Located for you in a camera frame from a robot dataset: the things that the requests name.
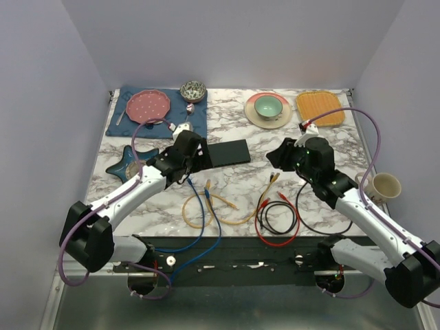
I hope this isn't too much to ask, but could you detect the metal spoon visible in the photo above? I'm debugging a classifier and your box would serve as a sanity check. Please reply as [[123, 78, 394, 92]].
[[185, 103, 195, 122]]

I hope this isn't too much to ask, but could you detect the black network switch box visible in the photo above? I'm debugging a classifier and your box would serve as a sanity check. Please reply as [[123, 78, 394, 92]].
[[208, 140, 251, 168]]

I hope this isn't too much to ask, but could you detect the yellow ethernet cable loop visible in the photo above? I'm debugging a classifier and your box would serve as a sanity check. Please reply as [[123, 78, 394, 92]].
[[181, 178, 240, 228]]

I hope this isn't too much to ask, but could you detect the cream printed mug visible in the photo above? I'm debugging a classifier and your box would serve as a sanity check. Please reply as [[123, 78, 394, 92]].
[[362, 173, 402, 206]]

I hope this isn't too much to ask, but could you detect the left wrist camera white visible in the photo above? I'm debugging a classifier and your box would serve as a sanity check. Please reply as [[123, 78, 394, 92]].
[[172, 122, 193, 140]]

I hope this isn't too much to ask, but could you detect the floral patterned bowl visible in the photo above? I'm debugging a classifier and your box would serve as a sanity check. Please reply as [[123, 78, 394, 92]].
[[179, 80, 207, 103]]

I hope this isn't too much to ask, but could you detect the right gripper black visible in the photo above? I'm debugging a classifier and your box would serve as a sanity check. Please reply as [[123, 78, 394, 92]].
[[265, 137, 318, 182]]

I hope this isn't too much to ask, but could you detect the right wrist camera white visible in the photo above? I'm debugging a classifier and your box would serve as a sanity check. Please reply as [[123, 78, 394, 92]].
[[296, 121, 319, 147]]

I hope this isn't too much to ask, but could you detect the blue ethernet cable long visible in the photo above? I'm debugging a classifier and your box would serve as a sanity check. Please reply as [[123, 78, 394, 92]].
[[170, 188, 223, 286]]

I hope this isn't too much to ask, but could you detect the metal fork handle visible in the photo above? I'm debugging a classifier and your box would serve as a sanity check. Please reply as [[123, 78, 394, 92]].
[[116, 110, 126, 126]]

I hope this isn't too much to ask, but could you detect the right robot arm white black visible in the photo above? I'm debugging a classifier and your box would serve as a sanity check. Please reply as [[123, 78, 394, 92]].
[[266, 137, 439, 308]]

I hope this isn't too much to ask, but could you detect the beige pink plate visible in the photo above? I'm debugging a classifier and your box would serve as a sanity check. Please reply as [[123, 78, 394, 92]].
[[244, 92, 293, 129]]

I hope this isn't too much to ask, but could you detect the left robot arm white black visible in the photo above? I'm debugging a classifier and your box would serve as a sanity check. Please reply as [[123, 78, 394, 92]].
[[60, 130, 212, 272]]

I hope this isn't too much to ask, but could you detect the orange woven mat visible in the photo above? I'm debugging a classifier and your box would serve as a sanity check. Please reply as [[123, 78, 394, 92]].
[[296, 91, 345, 127]]

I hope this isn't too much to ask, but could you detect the black mounting base plate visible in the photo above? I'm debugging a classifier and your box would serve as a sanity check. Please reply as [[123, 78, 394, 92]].
[[113, 235, 348, 287]]

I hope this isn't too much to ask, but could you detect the pink dotted plate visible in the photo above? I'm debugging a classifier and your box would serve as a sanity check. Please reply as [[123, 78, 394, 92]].
[[126, 89, 171, 124]]

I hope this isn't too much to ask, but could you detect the blue star-shaped dish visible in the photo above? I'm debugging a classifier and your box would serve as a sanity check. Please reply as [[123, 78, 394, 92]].
[[105, 145, 159, 184]]

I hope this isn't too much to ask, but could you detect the green bowl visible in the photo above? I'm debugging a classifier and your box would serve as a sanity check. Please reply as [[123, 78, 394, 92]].
[[254, 96, 283, 120]]

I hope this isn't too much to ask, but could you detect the blue cloth placemat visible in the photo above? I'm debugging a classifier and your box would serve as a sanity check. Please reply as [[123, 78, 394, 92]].
[[106, 86, 208, 139]]

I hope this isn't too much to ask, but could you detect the red ethernet cable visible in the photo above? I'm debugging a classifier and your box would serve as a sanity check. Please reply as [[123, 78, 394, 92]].
[[254, 191, 300, 247]]

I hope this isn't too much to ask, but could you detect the black cable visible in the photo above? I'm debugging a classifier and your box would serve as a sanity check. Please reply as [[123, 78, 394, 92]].
[[260, 180, 353, 237]]

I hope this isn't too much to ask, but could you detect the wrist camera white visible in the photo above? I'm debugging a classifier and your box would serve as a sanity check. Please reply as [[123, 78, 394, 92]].
[[296, 121, 319, 147], [172, 122, 193, 140]]

